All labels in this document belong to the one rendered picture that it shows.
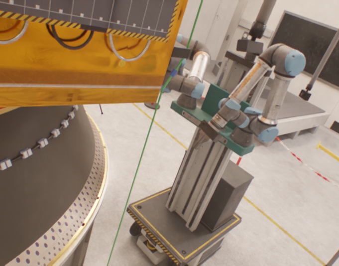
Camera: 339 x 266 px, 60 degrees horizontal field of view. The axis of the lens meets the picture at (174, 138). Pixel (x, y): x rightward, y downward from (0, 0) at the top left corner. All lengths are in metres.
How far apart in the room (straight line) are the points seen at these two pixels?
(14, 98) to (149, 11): 0.34
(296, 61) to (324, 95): 6.82
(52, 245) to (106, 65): 0.66
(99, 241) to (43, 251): 1.66
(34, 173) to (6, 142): 0.14
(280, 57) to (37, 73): 1.25
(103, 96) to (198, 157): 1.70
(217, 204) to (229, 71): 1.10
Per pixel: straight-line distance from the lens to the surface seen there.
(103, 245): 2.73
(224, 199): 2.50
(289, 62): 1.60
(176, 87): 1.39
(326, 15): 8.64
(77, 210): 1.24
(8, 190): 1.00
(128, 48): 0.75
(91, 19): 0.64
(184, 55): 0.89
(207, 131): 1.58
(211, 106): 2.15
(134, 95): 0.83
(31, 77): 0.69
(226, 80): 2.15
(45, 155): 1.10
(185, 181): 2.54
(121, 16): 0.67
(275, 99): 1.70
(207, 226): 2.71
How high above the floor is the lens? 2.08
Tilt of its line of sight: 27 degrees down
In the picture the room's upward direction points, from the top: 20 degrees clockwise
